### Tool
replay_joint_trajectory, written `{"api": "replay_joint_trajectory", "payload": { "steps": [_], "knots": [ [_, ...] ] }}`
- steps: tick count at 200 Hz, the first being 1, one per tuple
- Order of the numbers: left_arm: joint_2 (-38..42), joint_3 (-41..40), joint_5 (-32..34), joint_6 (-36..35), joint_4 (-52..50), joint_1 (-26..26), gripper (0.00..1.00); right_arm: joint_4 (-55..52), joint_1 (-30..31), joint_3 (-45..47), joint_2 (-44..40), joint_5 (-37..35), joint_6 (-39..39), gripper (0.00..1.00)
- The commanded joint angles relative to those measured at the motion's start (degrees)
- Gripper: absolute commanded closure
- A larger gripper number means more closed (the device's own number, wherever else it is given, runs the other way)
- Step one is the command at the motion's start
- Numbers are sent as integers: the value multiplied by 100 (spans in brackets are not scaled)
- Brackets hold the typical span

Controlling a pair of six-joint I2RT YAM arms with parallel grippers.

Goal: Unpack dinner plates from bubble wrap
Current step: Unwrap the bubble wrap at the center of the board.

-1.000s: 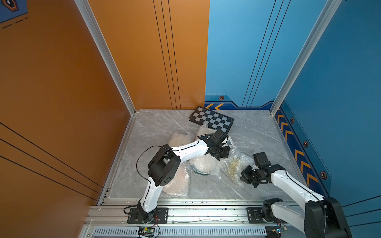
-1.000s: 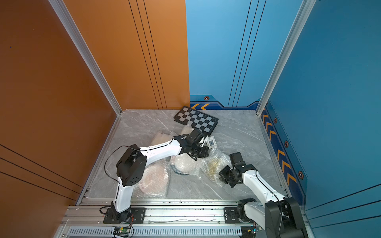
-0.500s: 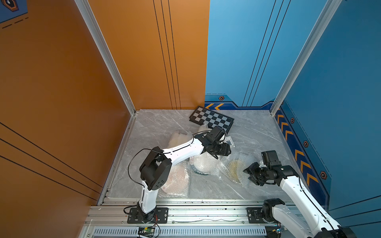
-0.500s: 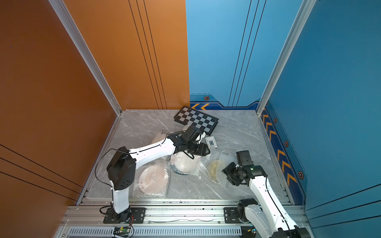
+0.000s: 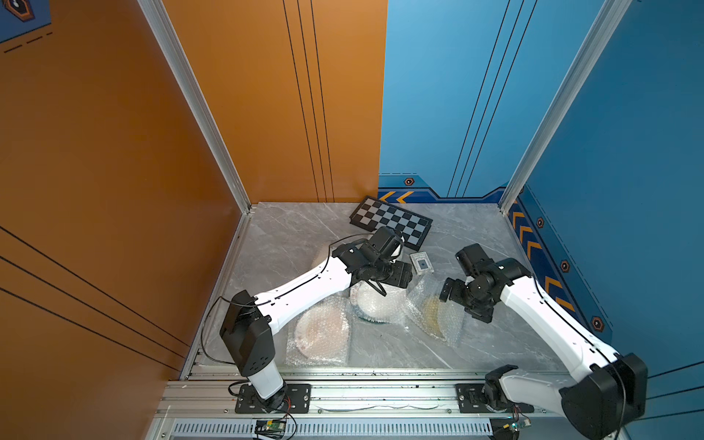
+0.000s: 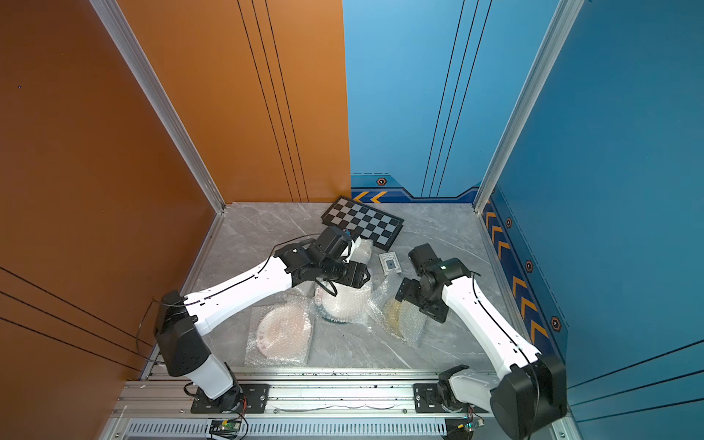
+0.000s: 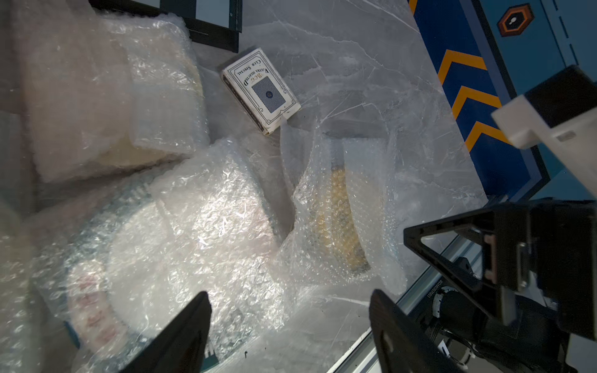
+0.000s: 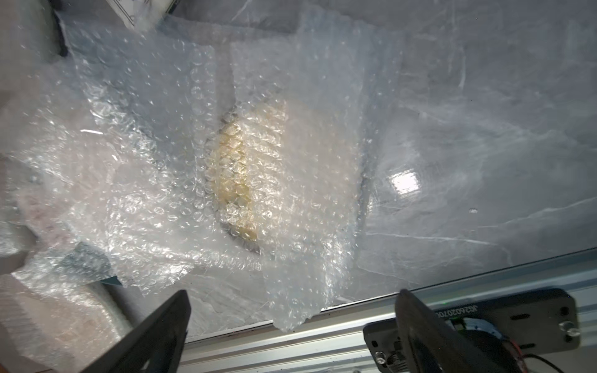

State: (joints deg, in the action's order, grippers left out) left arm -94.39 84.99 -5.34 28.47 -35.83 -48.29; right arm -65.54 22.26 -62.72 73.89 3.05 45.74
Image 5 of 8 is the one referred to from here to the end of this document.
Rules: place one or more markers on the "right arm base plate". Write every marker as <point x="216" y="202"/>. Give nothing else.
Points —
<point x="473" y="400"/>

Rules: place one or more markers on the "aluminium front rail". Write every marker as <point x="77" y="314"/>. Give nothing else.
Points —
<point x="335" y="392"/>

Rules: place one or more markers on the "aluminium corner post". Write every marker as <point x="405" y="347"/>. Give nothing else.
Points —
<point x="164" y="32"/>
<point x="605" y="24"/>

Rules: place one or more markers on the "bubble wrapped pink plate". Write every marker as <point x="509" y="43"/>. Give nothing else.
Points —
<point x="321" y="335"/>

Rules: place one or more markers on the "right aluminium corner post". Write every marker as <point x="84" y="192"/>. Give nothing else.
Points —
<point x="605" y="24"/>

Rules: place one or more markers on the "left aluminium corner post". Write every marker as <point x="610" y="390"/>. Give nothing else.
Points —
<point x="164" y="32"/>

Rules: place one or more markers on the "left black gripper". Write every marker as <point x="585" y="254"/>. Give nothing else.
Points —
<point x="401" y="274"/>

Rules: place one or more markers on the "green circuit board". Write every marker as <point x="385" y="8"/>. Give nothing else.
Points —
<point x="508" y="429"/>
<point x="270" y="429"/>

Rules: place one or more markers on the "black white checkerboard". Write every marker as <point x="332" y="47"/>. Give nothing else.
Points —
<point x="371" y="214"/>

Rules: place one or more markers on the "white vented cable duct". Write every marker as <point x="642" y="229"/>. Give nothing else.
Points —
<point x="395" y="428"/>

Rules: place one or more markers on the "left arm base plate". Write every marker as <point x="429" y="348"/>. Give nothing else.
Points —
<point x="291" y="399"/>

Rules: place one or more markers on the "left green circuit board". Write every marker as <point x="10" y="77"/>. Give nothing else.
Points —
<point x="270" y="429"/>

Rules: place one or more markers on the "right green circuit board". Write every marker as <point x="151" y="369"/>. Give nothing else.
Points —
<point x="508" y="429"/>

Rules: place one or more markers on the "bubble wrapped white blue plate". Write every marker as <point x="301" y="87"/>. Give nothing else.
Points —
<point x="374" y="307"/>

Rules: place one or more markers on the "yellow dinner plate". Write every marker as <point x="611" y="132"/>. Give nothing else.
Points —
<point x="431" y="311"/>

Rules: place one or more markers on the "bubble wrap of yellow plate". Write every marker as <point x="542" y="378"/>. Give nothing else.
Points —
<point x="441" y="320"/>

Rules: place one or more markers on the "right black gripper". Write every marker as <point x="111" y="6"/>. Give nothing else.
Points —
<point x="478" y="312"/>

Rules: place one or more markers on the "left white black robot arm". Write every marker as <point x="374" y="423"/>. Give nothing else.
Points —
<point x="252" y="322"/>

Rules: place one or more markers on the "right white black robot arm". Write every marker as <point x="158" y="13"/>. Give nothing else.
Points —
<point x="605" y="390"/>

